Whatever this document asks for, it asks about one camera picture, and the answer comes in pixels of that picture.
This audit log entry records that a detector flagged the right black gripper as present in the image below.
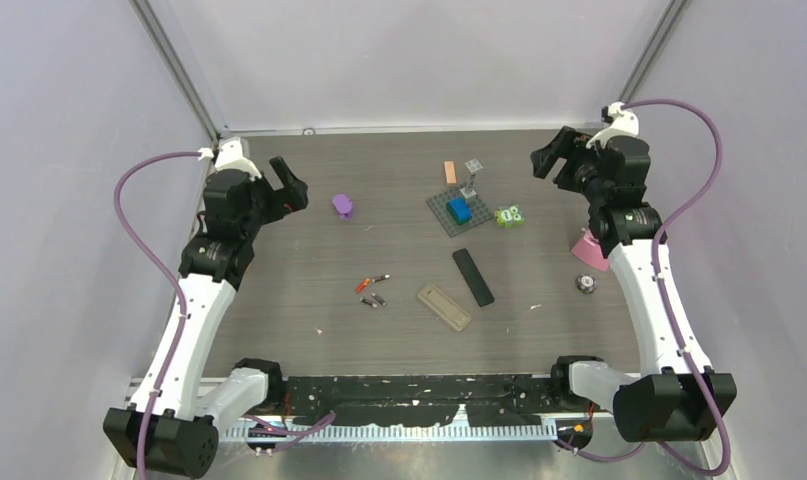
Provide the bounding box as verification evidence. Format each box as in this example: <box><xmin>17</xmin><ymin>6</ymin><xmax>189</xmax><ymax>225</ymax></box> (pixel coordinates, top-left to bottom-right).
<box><xmin>530</xmin><ymin>126</ymin><xmax>609</xmax><ymax>204</ymax></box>

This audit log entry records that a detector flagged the beige remote control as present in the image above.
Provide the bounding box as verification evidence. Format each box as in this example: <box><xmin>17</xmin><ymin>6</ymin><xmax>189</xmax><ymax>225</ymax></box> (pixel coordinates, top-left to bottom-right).
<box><xmin>416</xmin><ymin>282</ymin><xmax>472</xmax><ymax>332</ymax></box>

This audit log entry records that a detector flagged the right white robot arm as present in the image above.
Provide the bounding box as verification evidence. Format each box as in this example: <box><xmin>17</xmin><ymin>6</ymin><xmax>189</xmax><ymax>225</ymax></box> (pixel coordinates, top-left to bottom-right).
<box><xmin>530</xmin><ymin>126</ymin><xmax>737</xmax><ymax>443</ymax></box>

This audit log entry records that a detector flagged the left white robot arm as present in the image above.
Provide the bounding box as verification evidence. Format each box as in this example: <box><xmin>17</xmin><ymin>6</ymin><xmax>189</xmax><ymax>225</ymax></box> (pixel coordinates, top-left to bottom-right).
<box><xmin>103</xmin><ymin>155</ymin><xmax>309</xmax><ymax>479</ymax></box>

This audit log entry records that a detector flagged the black remote control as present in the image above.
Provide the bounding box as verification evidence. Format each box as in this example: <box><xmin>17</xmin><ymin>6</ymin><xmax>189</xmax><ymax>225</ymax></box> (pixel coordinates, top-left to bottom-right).
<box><xmin>452</xmin><ymin>248</ymin><xmax>495</xmax><ymax>307</ymax></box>

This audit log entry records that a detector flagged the purple plastic toy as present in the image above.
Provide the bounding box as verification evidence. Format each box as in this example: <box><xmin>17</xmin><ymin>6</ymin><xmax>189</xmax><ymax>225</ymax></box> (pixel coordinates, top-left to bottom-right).
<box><xmin>331</xmin><ymin>194</ymin><xmax>354</xmax><ymax>220</ymax></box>

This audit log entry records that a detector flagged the green owl toy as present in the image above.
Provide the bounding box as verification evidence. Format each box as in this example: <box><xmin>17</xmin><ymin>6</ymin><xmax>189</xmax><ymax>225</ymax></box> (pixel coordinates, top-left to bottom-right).
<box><xmin>494</xmin><ymin>204</ymin><xmax>525</xmax><ymax>228</ymax></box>

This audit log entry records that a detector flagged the grey lego tower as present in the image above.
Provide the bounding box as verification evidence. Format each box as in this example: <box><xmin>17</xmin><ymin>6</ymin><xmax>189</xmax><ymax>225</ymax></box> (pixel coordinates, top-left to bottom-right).
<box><xmin>460</xmin><ymin>159</ymin><xmax>483</xmax><ymax>199</ymax></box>

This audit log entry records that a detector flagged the orange wooden block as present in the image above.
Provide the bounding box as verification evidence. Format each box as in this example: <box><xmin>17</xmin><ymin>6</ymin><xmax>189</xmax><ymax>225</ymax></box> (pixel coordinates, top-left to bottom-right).
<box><xmin>443</xmin><ymin>161</ymin><xmax>457</xmax><ymax>187</ymax></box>

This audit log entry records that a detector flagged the blue lego brick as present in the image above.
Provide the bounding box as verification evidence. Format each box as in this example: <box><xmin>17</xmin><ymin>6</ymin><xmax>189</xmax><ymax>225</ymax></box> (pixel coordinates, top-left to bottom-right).
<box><xmin>446</xmin><ymin>197</ymin><xmax>472</xmax><ymax>225</ymax></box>

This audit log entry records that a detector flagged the pink metronome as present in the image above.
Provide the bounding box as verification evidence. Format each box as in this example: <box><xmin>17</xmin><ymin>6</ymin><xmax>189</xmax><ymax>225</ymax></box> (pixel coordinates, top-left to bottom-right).
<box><xmin>571</xmin><ymin>228</ymin><xmax>610</xmax><ymax>272</ymax></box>

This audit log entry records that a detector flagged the grey lego baseplate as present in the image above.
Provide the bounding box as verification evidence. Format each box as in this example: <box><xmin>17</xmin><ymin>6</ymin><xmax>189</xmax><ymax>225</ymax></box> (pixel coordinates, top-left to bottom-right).
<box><xmin>426</xmin><ymin>187</ymin><xmax>493</xmax><ymax>237</ymax></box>

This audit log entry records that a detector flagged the small patterned ball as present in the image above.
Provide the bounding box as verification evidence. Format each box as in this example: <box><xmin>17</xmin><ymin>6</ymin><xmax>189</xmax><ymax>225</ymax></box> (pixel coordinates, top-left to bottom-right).
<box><xmin>576</xmin><ymin>274</ymin><xmax>597</xmax><ymax>294</ymax></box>

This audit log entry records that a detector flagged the orange battery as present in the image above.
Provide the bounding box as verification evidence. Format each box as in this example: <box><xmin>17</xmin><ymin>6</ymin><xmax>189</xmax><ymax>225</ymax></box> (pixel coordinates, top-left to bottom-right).
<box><xmin>355</xmin><ymin>278</ymin><xmax>372</xmax><ymax>293</ymax></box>

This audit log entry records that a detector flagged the black battery lower right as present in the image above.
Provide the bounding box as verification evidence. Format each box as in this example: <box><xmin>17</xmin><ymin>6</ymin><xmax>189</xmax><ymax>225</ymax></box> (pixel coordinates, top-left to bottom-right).
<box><xmin>371</xmin><ymin>292</ymin><xmax>387</xmax><ymax>307</ymax></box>

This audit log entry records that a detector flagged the black battery lower left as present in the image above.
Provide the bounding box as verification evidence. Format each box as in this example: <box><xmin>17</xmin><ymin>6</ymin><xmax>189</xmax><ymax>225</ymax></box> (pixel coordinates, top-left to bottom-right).
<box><xmin>360</xmin><ymin>297</ymin><xmax>378</xmax><ymax>308</ymax></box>

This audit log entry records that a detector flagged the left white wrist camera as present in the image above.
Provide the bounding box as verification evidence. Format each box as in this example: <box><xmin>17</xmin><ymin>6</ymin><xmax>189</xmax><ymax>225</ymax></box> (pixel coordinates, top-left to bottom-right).
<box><xmin>213</xmin><ymin>136</ymin><xmax>261</xmax><ymax>179</ymax></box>

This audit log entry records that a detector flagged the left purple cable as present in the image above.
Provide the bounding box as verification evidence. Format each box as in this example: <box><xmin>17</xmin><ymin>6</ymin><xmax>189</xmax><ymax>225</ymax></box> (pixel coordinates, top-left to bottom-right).
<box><xmin>114</xmin><ymin>150</ymin><xmax>206</xmax><ymax>480</ymax></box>

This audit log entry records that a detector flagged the purple cable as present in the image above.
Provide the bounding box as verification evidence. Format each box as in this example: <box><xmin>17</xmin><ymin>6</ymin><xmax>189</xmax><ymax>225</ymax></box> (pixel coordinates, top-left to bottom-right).
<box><xmin>114</xmin><ymin>150</ymin><xmax>206</xmax><ymax>480</ymax></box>
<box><xmin>555</xmin><ymin>99</ymin><xmax>732</xmax><ymax>477</ymax></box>

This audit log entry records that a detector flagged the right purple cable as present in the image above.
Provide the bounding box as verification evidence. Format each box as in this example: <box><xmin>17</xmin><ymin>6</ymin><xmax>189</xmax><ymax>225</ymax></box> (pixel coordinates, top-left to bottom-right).
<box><xmin>555</xmin><ymin>99</ymin><xmax>732</xmax><ymax>477</ymax></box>

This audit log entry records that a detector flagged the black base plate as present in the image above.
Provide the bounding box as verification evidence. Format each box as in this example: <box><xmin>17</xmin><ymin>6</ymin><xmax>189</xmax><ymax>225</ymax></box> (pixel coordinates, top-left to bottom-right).
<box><xmin>287</xmin><ymin>374</ymin><xmax>569</xmax><ymax>427</ymax></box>

